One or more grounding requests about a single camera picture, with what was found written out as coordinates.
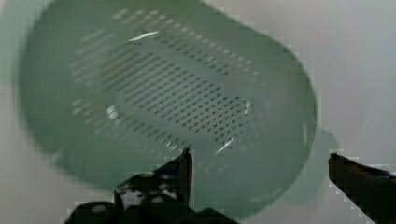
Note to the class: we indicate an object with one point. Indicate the green plastic strainer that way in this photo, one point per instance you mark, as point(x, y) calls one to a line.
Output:
point(114, 88)

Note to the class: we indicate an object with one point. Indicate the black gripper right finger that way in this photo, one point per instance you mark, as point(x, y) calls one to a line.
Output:
point(372, 190)

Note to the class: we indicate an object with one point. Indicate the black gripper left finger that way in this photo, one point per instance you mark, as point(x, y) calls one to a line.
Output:
point(169, 181)

